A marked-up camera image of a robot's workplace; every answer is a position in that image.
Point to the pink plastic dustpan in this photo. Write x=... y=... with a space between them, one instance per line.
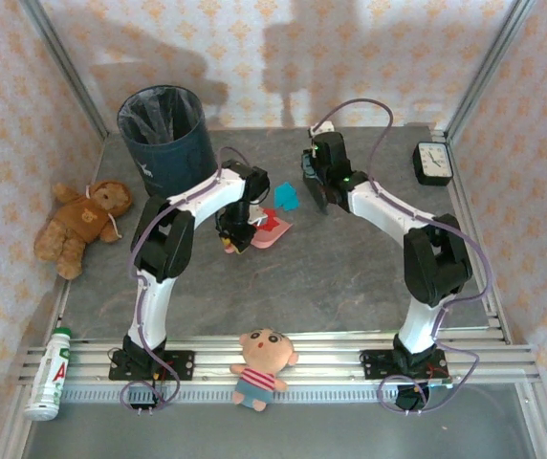
x=269 y=239

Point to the dark brown hand brush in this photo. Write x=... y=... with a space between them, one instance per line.
x=319 y=198

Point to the red paper scrap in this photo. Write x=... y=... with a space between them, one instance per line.
x=271 y=224

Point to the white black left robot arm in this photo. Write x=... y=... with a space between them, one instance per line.
x=206 y=201

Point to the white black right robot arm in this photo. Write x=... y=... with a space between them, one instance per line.
x=388 y=208

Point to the dark blue trash bin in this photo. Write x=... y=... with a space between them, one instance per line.
x=178 y=162

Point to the black alarm clock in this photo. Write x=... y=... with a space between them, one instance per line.
x=431 y=165

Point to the cartoon boy plush doll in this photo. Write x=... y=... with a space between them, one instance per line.
x=266 y=346

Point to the clear plastic bin liner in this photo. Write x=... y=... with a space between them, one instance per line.
x=159 y=119

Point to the brown teddy bear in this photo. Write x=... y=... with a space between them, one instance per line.
x=82 y=217

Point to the black power connector box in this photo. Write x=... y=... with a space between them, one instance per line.
x=409 y=397
x=142 y=397

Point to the white plastic drink bottle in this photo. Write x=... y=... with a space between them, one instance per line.
x=51 y=378

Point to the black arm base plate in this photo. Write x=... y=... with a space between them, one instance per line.
x=374 y=363
x=182 y=365

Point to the aluminium mounting rail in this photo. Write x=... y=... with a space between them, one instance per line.
x=331 y=363

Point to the aluminium frame post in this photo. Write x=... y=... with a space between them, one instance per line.
x=66 y=67
x=487 y=67

